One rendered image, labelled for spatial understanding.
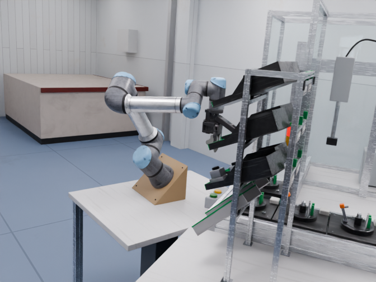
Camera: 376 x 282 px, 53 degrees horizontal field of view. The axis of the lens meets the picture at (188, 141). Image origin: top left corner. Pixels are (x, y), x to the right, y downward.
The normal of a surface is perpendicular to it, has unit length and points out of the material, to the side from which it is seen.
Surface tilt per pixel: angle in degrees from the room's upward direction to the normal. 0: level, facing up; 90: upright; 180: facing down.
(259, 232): 90
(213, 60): 90
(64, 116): 90
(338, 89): 90
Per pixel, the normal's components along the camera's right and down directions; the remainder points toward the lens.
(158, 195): -0.53, -0.63
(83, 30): 0.61, 0.23
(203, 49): -0.79, 0.10
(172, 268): 0.07, -0.97
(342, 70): -0.40, 0.19
